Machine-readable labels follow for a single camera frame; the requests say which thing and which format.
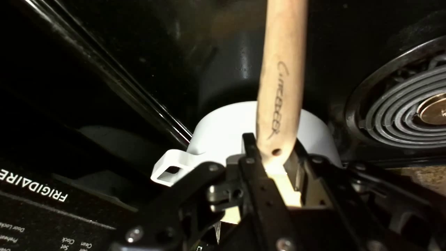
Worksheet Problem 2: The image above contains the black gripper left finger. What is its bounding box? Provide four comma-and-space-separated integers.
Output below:
109, 132, 304, 251

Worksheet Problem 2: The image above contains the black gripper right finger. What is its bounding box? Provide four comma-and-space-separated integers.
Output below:
290, 139, 446, 251

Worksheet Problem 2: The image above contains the wooden cooking spoon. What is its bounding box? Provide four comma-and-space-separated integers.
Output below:
255, 0, 311, 179

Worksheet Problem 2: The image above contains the black coil burner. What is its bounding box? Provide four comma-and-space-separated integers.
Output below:
345, 34, 446, 162

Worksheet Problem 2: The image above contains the black electric stove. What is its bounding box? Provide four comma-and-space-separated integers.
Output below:
0, 0, 446, 251

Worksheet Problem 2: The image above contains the white two-handled pot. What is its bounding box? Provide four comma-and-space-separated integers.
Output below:
151, 101, 345, 208

